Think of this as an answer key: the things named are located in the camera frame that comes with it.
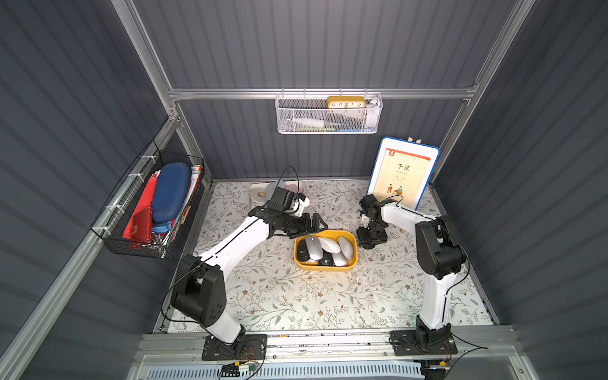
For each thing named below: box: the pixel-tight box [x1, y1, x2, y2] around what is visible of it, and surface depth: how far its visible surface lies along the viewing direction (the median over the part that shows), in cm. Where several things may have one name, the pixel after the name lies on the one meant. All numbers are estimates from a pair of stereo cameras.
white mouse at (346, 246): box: [338, 235, 354, 261], surface depth 92 cm
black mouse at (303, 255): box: [297, 239, 311, 263], surface depth 91 cm
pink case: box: [296, 192, 311, 212], surface depth 81 cm
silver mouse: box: [304, 235, 324, 261], surface depth 92 cm
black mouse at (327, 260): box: [318, 247, 337, 267], surface depth 91 cm
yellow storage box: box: [293, 229, 359, 273], surface depth 91 cm
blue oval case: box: [152, 162, 193, 225], surface depth 75 cm
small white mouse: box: [331, 251, 349, 267], surface depth 93 cm
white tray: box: [288, 193, 310, 217], surface depth 79 cm
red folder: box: [121, 173, 159, 244], surface depth 67 cm
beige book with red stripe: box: [372, 147, 432, 209], surface depth 91 cm
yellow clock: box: [326, 95, 367, 109], surface depth 89 cm
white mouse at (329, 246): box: [318, 237, 342, 254], surface depth 92 cm
